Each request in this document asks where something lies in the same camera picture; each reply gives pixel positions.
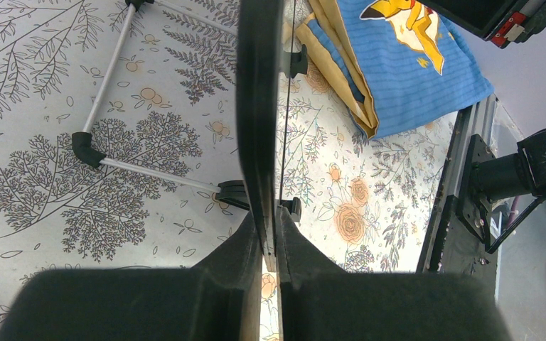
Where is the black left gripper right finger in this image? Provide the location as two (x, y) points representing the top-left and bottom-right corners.
(276, 207), (510, 340)

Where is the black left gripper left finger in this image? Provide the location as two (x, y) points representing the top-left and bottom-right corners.
(0, 215), (262, 340)

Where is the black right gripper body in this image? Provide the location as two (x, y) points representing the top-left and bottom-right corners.
(422, 0), (546, 48)

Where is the white whiteboard black frame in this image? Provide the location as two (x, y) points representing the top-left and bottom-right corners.
(71, 0), (309, 273)

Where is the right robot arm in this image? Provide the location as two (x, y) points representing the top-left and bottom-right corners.
(428, 1), (546, 199)

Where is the blue Pikachu cloth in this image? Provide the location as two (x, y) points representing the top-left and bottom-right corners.
(295, 1), (494, 139)

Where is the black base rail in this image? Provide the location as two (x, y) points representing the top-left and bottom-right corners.
(416, 95), (498, 299)

